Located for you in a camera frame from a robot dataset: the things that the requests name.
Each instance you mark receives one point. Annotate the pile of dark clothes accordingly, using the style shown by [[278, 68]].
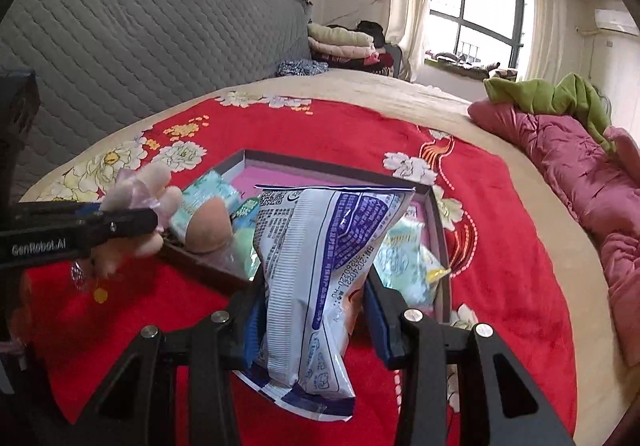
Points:
[[470, 65]]

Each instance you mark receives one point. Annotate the red floral blanket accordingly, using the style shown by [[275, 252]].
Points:
[[500, 226]]

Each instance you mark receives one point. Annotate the bed with beige sheet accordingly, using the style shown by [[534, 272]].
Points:
[[550, 206]]

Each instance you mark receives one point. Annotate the green blanket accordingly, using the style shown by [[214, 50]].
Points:
[[550, 95]]

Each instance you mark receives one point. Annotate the small green tissue pack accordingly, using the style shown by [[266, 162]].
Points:
[[400, 266]]

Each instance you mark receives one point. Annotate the blue patterned cloth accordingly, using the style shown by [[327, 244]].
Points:
[[300, 69]]

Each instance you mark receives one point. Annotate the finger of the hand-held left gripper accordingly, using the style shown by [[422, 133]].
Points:
[[85, 209], [125, 225]]

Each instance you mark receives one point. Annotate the cream curtain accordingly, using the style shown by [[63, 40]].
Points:
[[545, 20], [407, 0]]

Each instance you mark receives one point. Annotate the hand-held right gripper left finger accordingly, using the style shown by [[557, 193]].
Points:
[[250, 331]]

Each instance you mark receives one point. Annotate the white air conditioner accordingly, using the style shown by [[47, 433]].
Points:
[[617, 20]]

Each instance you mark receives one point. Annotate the window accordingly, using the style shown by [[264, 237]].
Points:
[[480, 0]]

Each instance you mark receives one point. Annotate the pink and blue book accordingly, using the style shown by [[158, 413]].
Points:
[[280, 178]]

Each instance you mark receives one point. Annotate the grey quilted headboard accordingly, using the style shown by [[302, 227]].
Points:
[[150, 50]]

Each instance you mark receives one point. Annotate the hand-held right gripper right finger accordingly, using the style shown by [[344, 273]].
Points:
[[380, 321]]

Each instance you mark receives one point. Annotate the plush bunny with pink bow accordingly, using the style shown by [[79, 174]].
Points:
[[210, 226]]

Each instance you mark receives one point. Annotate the large green tissue pack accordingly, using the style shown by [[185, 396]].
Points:
[[210, 188]]

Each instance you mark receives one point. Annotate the green puff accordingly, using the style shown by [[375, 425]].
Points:
[[245, 243]]

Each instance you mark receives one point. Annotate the white and blue packet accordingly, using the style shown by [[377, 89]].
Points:
[[320, 251]]

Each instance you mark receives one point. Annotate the shallow brown cardboard box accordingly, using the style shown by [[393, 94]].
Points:
[[350, 175]]

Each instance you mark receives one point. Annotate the stack of folded clothes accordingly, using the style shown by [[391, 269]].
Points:
[[345, 45]]

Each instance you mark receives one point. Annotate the pink quilt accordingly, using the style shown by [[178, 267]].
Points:
[[575, 165]]

